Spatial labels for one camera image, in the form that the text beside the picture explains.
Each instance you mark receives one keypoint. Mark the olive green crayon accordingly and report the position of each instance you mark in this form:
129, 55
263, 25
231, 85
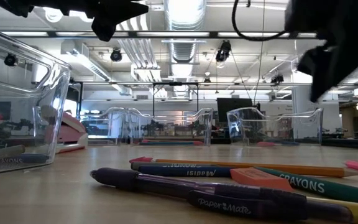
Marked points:
141, 165

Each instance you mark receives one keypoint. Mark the grey crayon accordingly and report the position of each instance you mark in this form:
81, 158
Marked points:
2, 153

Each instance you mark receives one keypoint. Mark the green crayon white print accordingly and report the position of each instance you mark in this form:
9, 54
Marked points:
337, 189

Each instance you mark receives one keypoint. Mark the black linear ceiling light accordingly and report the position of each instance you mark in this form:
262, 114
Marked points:
51, 34

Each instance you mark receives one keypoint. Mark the clear plastic bin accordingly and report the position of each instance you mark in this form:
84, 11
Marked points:
317, 124
62, 102
204, 124
104, 124

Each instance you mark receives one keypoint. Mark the blue crayon white print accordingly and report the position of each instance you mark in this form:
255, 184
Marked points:
172, 171

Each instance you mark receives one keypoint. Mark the purple Paper Mate pen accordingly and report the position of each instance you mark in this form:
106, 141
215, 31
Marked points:
166, 186

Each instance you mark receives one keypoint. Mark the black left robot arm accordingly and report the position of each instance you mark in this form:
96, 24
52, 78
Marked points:
14, 7

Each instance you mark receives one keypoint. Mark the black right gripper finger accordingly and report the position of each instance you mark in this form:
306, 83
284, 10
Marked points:
314, 54
314, 65

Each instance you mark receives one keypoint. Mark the black monitor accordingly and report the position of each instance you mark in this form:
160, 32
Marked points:
228, 107

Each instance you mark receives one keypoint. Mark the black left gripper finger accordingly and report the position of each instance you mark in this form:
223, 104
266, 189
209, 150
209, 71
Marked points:
126, 4
129, 14

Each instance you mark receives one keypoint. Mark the pink stapler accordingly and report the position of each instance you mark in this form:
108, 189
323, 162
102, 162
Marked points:
76, 137

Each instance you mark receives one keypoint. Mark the black ceiling spotlight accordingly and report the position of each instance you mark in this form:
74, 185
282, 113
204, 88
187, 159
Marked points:
10, 59
277, 79
116, 55
223, 51

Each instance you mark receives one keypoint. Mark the silver ceiling air duct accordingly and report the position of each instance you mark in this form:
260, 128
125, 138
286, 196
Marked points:
179, 51

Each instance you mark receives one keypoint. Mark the white column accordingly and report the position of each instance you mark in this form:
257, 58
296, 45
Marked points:
301, 109

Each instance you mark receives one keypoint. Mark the salmon red eraser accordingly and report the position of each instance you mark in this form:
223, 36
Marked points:
259, 180

